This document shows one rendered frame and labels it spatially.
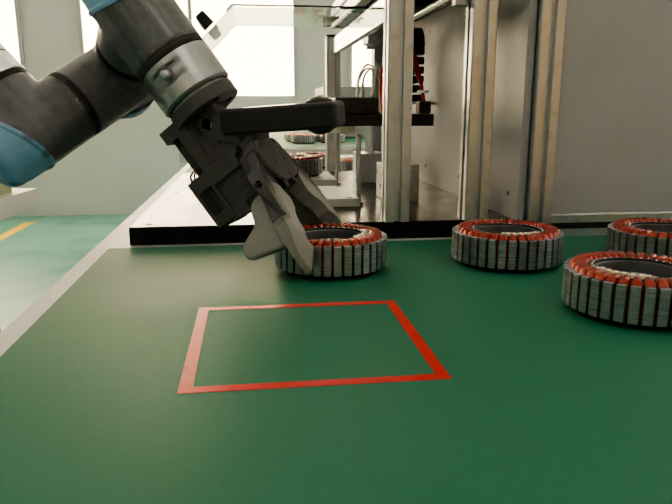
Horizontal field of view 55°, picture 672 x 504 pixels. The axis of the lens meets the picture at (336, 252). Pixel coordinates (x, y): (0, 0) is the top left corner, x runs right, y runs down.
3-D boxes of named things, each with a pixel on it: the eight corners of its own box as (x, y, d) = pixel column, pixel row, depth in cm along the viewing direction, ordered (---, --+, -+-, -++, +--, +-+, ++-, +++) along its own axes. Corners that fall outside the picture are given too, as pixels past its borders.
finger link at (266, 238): (271, 301, 59) (244, 224, 64) (321, 266, 57) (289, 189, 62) (250, 292, 56) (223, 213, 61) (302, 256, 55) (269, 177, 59)
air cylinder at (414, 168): (385, 202, 95) (385, 164, 94) (375, 195, 102) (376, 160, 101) (418, 201, 96) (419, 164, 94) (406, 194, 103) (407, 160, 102)
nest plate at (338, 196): (252, 208, 89) (252, 199, 89) (252, 194, 103) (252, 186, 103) (359, 206, 91) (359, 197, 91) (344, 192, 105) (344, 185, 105)
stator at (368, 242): (259, 277, 61) (258, 239, 60) (293, 252, 71) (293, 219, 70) (376, 284, 58) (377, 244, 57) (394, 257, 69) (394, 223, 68)
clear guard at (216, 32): (196, 43, 101) (194, 2, 100) (206, 55, 124) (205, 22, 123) (399, 45, 105) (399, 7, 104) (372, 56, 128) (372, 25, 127)
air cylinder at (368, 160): (358, 183, 118) (358, 153, 117) (352, 178, 126) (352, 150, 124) (385, 182, 119) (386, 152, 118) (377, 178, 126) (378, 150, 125)
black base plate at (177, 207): (129, 245, 76) (128, 226, 75) (184, 183, 137) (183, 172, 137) (511, 235, 82) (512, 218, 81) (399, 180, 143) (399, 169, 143)
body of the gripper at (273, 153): (249, 220, 70) (182, 129, 69) (310, 174, 67) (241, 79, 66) (222, 235, 62) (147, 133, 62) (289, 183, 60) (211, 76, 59)
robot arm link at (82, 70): (46, 100, 73) (50, 49, 63) (122, 51, 78) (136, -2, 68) (96, 151, 74) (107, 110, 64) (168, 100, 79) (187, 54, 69)
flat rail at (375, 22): (393, 14, 75) (394, -13, 74) (329, 55, 135) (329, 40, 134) (403, 15, 75) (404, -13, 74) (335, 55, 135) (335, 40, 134)
